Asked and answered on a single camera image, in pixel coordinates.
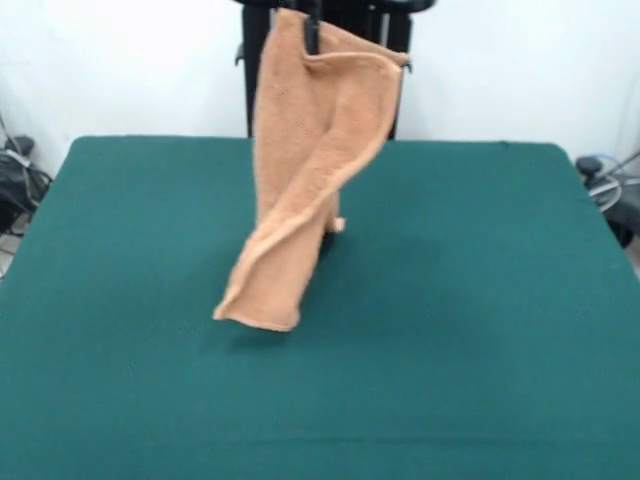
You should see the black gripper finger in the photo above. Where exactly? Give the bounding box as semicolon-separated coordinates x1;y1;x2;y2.
302;0;321;55

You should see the tan terry towel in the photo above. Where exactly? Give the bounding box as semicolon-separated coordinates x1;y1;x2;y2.
212;9;411;332

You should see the dark green table cloth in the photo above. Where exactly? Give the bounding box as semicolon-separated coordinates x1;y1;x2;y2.
0;134;640;480

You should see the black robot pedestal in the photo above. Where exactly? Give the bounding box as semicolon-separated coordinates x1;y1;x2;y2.
232;0;436;140

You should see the black equipment with cables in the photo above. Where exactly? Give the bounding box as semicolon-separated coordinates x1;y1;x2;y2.
0;134;54;236

